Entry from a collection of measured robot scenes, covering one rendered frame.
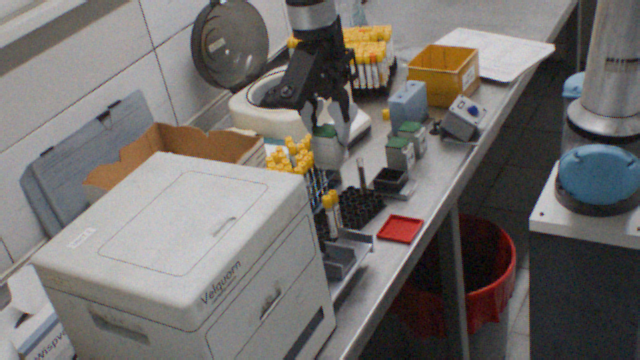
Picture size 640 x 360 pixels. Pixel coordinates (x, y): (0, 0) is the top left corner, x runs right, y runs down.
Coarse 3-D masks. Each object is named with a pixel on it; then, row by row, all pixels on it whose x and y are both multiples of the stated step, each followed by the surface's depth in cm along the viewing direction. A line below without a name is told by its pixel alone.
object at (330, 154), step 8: (312, 136) 123; (336, 136) 121; (312, 144) 123; (320, 144) 122; (328, 144) 121; (336, 144) 122; (320, 152) 123; (328, 152) 122; (336, 152) 122; (344, 152) 124; (320, 160) 124; (328, 160) 123; (336, 160) 123; (344, 160) 125; (328, 168) 124; (336, 168) 123
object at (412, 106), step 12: (408, 84) 162; (420, 84) 161; (396, 96) 158; (408, 96) 157; (420, 96) 161; (396, 108) 157; (408, 108) 158; (420, 108) 162; (396, 120) 159; (408, 120) 159; (420, 120) 163; (432, 120) 165; (396, 132) 161
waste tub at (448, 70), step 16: (432, 48) 178; (448, 48) 176; (464, 48) 173; (416, 64) 174; (432, 64) 181; (448, 64) 178; (464, 64) 166; (432, 80) 168; (448, 80) 166; (464, 80) 168; (432, 96) 170; (448, 96) 168
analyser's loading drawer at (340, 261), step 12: (348, 240) 129; (360, 240) 128; (372, 240) 127; (336, 252) 125; (348, 252) 123; (360, 252) 126; (372, 252) 128; (324, 264) 121; (336, 264) 119; (348, 264) 124; (360, 264) 124; (336, 276) 121; (348, 276) 121; (336, 288) 119
